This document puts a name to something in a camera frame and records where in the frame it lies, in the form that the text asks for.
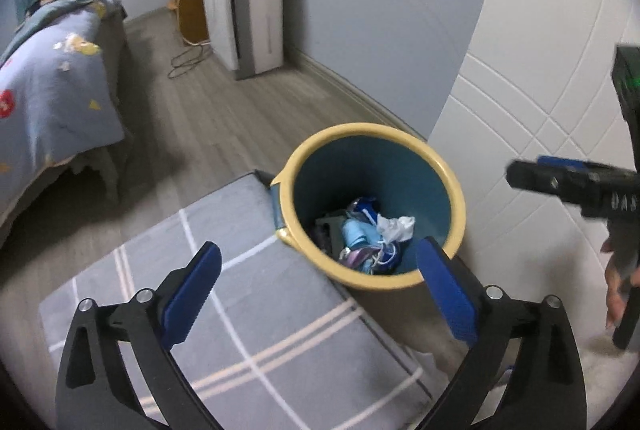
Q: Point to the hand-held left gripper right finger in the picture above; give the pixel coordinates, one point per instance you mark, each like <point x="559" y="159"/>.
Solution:
<point x="445" y="290"/>

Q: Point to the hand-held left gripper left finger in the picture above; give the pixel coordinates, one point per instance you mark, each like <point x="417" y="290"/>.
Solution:
<point x="192" y="290"/>

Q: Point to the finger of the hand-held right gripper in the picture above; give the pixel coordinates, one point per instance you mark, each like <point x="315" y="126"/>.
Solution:
<point x="562" y="163"/>
<point x="545" y="182"/>

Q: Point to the white tissue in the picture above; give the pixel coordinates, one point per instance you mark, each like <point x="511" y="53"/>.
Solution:
<point x="395" y="227"/>

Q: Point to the purple foil packet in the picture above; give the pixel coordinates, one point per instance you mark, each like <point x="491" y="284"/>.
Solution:
<point x="355" y="257"/>

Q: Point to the green white medicine box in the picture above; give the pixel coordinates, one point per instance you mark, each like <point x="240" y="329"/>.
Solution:
<point x="330" y="230"/>

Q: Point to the yellow blue trash bin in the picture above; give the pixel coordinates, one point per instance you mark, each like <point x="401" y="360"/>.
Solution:
<point x="350" y="159"/>

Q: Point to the person's right hand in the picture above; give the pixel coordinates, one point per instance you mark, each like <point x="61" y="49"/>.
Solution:
<point x="614" y="290"/>

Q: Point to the grey checked mat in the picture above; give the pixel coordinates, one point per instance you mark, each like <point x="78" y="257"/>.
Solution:
<point x="275" y="360"/>

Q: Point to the bed with blue duvet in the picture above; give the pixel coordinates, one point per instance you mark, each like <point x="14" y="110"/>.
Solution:
<point x="50" y="84"/>

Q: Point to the wooden television cabinet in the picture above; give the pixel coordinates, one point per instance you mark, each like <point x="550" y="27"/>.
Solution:
<point x="192" y="9"/>

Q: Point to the white air purifier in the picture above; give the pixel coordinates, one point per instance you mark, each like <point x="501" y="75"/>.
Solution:
<point x="250" y="9"/>

